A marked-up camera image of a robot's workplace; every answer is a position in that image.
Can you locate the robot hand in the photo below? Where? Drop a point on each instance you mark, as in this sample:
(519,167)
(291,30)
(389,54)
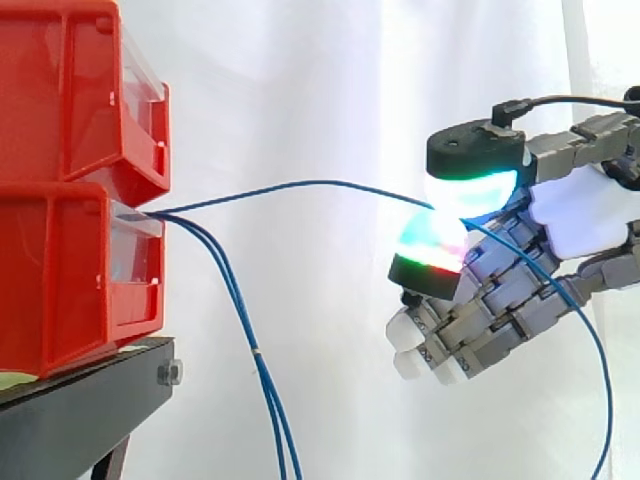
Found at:
(505,305)

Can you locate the red bin with clear plate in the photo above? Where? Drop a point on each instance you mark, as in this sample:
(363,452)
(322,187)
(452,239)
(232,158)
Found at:
(60,90)
(65,280)

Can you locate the black stand with green tape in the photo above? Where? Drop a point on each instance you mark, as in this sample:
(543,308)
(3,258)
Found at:
(75,415)

